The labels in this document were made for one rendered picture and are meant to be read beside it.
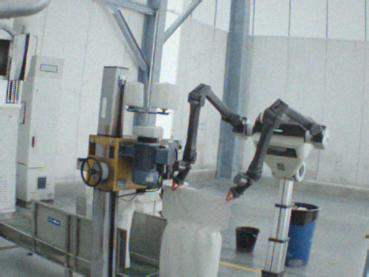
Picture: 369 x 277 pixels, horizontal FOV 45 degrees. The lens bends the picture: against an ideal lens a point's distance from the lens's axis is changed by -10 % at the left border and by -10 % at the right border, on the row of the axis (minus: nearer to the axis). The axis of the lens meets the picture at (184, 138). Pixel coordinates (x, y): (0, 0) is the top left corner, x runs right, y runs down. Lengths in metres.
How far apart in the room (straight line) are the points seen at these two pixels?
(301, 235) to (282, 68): 7.00
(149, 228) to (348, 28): 8.39
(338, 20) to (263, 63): 2.25
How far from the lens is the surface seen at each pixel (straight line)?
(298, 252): 5.14
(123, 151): 2.90
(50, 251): 3.79
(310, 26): 11.51
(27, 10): 5.23
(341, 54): 11.12
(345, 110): 10.95
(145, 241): 3.77
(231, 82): 11.85
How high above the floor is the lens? 1.52
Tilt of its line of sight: 3 degrees down
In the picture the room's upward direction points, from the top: 5 degrees clockwise
